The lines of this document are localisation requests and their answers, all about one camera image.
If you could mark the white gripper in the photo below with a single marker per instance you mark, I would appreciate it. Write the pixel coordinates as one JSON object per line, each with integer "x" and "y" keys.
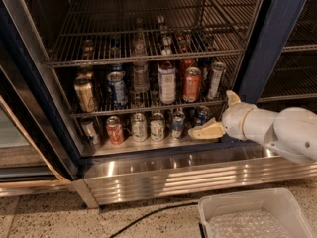
{"x": 234, "y": 120}

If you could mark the red coke can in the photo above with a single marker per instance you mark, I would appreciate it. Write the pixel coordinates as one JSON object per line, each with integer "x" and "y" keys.
{"x": 191, "y": 84}

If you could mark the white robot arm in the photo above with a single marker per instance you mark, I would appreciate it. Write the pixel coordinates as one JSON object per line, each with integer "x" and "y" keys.
{"x": 292, "y": 132}

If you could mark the blue pepsi can bottom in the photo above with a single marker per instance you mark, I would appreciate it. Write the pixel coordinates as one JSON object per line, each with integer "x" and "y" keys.
{"x": 201, "y": 115}

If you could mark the blue silver can bottom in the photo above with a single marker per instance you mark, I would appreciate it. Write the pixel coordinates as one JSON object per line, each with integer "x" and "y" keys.
{"x": 177, "y": 125}

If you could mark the silver slim can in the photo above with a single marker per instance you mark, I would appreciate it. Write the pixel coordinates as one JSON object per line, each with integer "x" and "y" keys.
{"x": 217, "y": 71}

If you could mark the green white can right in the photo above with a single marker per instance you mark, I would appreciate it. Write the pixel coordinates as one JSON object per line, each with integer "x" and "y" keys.
{"x": 157, "y": 124}

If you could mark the green white can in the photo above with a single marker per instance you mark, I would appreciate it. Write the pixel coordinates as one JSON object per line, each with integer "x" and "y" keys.
{"x": 139, "y": 127}
{"x": 157, "y": 124}

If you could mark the red bottle behind coke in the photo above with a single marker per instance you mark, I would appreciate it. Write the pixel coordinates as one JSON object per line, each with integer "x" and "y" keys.
{"x": 187, "y": 62}

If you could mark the green white can left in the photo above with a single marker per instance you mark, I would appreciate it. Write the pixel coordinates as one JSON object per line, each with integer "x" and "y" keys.
{"x": 139, "y": 127}

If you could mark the blue pepsi can middle shelf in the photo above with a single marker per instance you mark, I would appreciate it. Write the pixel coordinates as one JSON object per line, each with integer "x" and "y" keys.
{"x": 117, "y": 88}

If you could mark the red can bottom shelf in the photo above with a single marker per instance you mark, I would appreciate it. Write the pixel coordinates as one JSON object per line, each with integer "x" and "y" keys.
{"x": 115, "y": 130}

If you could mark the dark blue fridge pillar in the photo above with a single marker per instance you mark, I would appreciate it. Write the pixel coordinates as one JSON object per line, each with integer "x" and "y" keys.
{"x": 275, "y": 22}

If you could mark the steel fridge base grille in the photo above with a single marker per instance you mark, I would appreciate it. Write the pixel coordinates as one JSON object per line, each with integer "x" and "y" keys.
{"x": 169, "y": 173}

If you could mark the silver can bottom left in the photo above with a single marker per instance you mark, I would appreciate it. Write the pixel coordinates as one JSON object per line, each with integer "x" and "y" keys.
{"x": 87, "y": 124}

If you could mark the gold can middle shelf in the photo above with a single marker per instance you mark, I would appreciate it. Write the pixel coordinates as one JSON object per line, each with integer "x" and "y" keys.
{"x": 85, "y": 93}

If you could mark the open fridge door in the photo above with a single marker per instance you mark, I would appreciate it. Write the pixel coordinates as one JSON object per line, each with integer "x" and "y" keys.
{"x": 44, "y": 164}

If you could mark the white label drink bottle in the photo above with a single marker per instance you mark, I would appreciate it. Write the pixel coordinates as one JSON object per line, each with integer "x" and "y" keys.
{"x": 167, "y": 81}

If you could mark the clear water bottle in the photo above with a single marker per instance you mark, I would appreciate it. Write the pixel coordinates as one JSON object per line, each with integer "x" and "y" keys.
{"x": 140, "y": 68}

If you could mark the clear plastic bin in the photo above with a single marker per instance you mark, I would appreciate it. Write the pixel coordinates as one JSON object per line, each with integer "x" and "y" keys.
{"x": 263, "y": 213}

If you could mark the middle wire shelf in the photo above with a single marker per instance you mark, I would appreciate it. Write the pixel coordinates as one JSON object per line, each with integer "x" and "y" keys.
{"x": 148, "y": 102}

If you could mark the wire shelf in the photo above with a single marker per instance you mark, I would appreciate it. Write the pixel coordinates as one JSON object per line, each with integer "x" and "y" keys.
{"x": 148, "y": 102}
{"x": 110, "y": 31}

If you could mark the top wire shelf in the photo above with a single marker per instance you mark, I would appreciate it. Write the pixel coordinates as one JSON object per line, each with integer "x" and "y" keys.
{"x": 110, "y": 31}

